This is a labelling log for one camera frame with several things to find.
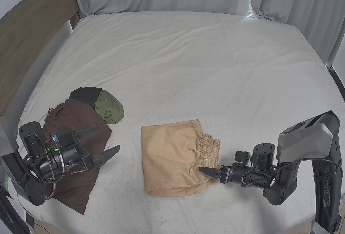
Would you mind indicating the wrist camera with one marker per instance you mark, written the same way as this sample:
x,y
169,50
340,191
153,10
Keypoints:
x,y
241,156
63,137

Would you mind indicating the black garment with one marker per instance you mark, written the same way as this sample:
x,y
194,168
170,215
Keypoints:
x,y
83,95

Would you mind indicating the green garment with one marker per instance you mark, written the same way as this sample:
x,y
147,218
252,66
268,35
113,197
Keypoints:
x,y
110,108

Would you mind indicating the bed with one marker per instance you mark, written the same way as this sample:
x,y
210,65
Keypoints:
x,y
202,52

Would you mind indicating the green printed packet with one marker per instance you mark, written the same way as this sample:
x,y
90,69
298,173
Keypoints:
x,y
4,181

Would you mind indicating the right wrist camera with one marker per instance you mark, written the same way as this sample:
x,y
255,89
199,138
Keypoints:
x,y
241,156

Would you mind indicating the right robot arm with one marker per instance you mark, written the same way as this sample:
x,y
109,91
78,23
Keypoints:
x,y
299,144

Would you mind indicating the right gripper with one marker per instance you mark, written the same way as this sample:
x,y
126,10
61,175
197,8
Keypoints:
x,y
234,173

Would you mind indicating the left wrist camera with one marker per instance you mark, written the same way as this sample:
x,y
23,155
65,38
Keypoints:
x,y
63,137

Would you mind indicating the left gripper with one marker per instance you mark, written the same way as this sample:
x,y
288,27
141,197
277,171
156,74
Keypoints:
x,y
67,158

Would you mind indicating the brown shorts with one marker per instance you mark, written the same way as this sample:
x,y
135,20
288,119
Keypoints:
x,y
78,192

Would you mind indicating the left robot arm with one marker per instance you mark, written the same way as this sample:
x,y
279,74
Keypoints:
x,y
32,135

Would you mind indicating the beige shorts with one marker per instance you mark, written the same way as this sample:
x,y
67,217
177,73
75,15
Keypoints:
x,y
167,157

